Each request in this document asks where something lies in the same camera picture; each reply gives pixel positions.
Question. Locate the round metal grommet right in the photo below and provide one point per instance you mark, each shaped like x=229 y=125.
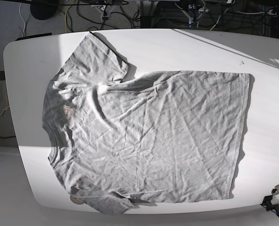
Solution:
x=275 y=190

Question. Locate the round table grommet left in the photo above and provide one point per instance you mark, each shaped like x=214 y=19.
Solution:
x=75 y=201

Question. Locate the grey T-shirt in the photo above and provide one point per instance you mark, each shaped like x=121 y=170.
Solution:
x=167 y=136

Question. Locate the black round stand base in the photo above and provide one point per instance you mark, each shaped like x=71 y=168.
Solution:
x=43 y=9

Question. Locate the black clamp with cable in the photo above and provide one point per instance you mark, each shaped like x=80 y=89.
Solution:
x=267 y=204

